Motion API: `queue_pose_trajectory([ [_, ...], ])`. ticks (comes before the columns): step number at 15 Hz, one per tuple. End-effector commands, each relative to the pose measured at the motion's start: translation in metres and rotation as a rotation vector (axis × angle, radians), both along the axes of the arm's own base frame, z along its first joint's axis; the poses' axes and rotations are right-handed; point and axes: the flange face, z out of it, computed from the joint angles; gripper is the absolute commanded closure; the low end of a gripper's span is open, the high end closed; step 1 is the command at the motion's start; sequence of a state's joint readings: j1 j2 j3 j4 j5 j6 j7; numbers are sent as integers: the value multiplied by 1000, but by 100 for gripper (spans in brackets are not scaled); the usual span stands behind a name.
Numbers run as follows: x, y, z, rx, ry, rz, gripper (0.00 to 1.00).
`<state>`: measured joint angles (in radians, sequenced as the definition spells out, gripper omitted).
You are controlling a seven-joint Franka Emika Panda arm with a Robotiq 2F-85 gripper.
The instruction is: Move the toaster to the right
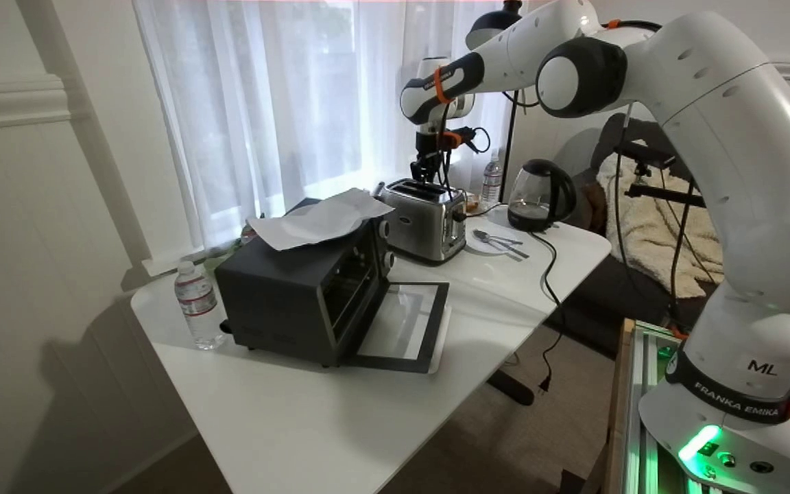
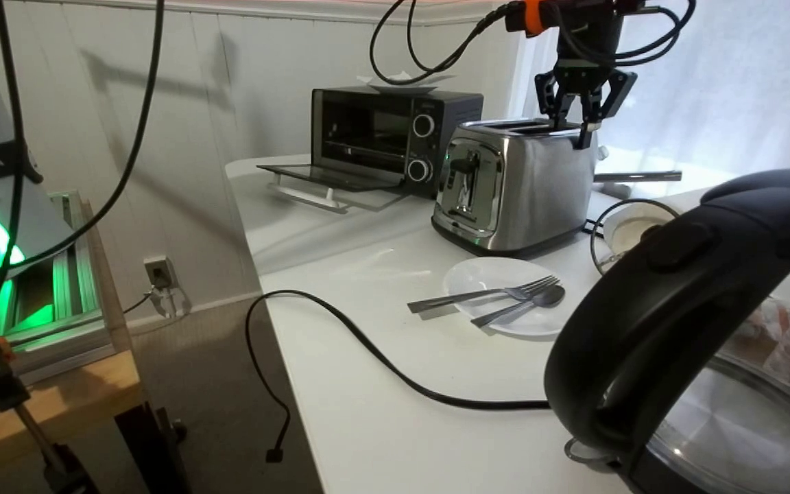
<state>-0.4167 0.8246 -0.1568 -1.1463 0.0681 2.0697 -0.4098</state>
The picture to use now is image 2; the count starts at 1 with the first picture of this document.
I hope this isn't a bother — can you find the black toaster oven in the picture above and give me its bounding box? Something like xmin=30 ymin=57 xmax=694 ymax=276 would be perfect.
xmin=254 ymin=83 xmax=484 ymax=215

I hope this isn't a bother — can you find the silver fork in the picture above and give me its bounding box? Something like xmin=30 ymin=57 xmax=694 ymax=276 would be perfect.
xmin=416 ymin=276 xmax=554 ymax=320

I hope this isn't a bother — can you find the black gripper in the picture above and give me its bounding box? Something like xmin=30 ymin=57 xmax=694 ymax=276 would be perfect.
xmin=531 ymin=25 xmax=642 ymax=151

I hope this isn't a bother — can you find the silver two-slot toaster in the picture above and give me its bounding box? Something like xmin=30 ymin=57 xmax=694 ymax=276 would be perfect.
xmin=431 ymin=114 xmax=598 ymax=259

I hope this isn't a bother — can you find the silver spoon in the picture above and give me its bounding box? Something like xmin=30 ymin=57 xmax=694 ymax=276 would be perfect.
xmin=468 ymin=282 xmax=566 ymax=333

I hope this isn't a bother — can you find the black looped gripper cable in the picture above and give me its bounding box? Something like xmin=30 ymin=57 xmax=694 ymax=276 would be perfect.
xmin=365 ymin=0 xmax=517 ymax=87

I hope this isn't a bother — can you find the white cup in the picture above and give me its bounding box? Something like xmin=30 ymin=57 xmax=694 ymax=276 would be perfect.
xmin=601 ymin=201 xmax=682 ymax=271

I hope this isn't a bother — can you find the white curtain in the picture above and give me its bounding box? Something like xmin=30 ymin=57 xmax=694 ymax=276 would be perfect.
xmin=503 ymin=0 xmax=790 ymax=186

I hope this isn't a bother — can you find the cable plugged in outlet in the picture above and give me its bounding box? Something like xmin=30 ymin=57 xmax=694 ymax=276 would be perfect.
xmin=117 ymin=282 xmax=191 ymax=320

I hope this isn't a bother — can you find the wooden table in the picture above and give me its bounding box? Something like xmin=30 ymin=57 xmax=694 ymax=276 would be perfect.
xmin=0 ymin=349 xmax=144 ymax=460

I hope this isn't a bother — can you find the black glass electric kettle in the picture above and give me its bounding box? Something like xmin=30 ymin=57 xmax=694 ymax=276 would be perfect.
xmin=543 ymin=167 xmax=790 ymax=494

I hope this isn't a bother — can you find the aluminium frame with green light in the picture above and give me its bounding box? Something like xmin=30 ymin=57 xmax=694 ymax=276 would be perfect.
xmin=0 ymin=189 xmax=132 ymax=368

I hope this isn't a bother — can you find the black toaster cord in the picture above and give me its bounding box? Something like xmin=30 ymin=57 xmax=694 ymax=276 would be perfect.
xmin=579 ymin=194 xmax=686 ymax=276

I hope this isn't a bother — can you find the black stand under table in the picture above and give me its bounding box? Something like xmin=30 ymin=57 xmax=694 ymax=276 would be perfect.
xmin=111 ymin=400 xmax=195 ymax=494

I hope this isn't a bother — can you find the long silver utensil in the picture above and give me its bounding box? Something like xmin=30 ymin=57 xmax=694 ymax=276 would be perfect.
xmin=593 ymin=167 xmax=686 ymax=186

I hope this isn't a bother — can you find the white wall outlet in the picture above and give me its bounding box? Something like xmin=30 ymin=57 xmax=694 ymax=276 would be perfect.
xmin=143 ymin=253 xmax=180 ymax=294

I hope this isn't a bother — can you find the black kettle power cord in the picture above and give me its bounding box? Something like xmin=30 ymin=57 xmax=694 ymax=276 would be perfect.
xmin=244 ymin=289 xmax=554 ymax=467

